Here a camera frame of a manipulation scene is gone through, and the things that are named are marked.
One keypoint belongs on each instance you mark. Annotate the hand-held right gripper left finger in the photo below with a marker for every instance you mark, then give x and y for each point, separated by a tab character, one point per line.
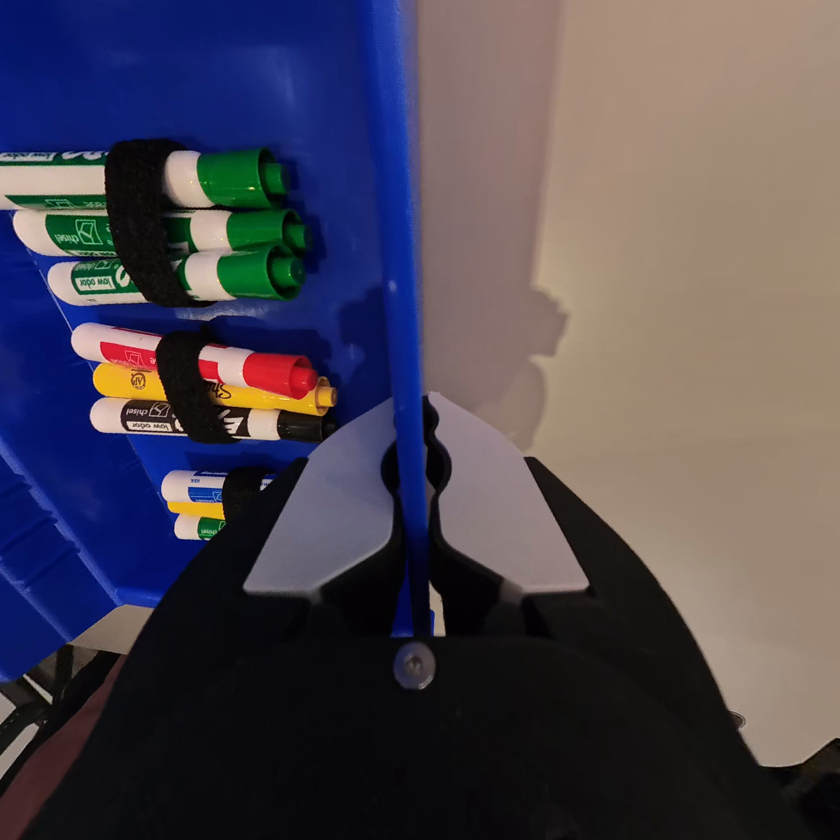
328	512

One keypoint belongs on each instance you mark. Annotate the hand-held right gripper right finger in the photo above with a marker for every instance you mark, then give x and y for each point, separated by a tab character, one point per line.
499	512

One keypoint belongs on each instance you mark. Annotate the blue plastic bin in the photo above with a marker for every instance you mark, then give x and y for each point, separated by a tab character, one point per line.
262	79

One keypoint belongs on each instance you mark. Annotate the yellow marker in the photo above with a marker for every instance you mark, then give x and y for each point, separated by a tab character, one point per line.
197	509
124	380

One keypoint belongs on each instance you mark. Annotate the green dry-erase marker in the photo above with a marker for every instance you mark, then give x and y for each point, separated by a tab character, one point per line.
262	272
229	177
256	229
190	527

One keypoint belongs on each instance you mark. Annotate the blue dry-erase marker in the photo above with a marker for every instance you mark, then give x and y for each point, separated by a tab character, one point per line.
190	485

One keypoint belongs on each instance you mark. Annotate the red dry-erase marker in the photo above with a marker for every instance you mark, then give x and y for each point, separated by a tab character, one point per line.
269	371

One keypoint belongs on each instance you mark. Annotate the black dry-erase marker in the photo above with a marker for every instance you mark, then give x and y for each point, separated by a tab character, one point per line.
111	417

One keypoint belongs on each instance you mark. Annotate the person's maroon clothing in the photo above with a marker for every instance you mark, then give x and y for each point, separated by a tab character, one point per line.
52	774

